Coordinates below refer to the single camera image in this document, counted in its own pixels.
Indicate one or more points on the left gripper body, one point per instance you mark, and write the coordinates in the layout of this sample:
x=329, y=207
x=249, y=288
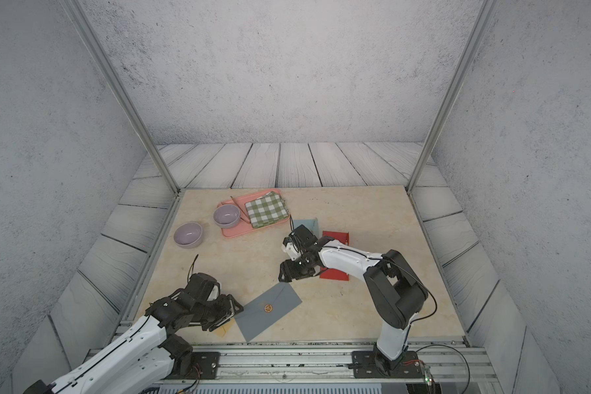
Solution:
x=199, y=311

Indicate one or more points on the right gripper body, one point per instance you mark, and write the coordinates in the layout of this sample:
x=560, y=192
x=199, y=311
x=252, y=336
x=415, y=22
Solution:
x=302, y=260

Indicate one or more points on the red envelope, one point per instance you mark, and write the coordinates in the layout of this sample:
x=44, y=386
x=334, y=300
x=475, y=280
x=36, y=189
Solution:
x=334, y=274

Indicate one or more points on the light blue envelope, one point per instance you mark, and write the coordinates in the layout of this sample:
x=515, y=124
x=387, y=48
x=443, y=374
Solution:
x=310, y=224

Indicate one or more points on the grey envelope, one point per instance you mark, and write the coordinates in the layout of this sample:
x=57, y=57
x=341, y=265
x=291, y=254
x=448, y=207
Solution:
x=266, y=310

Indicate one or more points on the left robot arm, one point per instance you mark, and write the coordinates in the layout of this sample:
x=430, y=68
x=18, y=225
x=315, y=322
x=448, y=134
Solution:
x=151, y=349

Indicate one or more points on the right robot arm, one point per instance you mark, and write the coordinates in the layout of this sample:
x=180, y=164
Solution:
x=397, y=293

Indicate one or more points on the yellow envelope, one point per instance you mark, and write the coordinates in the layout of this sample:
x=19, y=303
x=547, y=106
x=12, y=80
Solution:
x=223, y=330

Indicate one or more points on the green checkered cloth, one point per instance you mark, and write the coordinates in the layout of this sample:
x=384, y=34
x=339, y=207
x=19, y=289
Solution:
x=267, y=210

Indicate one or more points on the pink tray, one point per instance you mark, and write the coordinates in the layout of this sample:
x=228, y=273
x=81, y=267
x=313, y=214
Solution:
x=242, y=227

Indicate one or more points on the lilac bowl on table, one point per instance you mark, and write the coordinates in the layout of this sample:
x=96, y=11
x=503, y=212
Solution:
x=189, y=235

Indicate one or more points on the lilac bowl on tray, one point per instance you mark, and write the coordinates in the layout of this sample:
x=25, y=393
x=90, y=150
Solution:
x=227, y=216

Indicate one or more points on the wooden stick on tray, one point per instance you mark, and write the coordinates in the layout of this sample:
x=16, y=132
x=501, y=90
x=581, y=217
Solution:
x=244, y=215

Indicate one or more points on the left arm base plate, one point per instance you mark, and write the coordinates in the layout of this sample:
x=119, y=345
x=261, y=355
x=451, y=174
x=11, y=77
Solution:
x=204, y=365

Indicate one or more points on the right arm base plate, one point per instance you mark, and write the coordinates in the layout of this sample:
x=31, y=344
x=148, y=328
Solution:
x=375, y=365

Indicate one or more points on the left aluminium frame post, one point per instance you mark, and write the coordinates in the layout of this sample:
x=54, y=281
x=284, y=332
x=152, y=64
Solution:
x=89, y=38

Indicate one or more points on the aluminium frame post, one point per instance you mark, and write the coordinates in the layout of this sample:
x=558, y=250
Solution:
x=463, y=67
x=89, y=38

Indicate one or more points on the aluminium front rail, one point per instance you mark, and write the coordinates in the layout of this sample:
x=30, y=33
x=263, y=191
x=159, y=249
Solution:
x=320, y=366

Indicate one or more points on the right aluminium frame post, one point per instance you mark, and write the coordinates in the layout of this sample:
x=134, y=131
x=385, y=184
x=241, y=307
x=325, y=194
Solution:
x=463, y=67

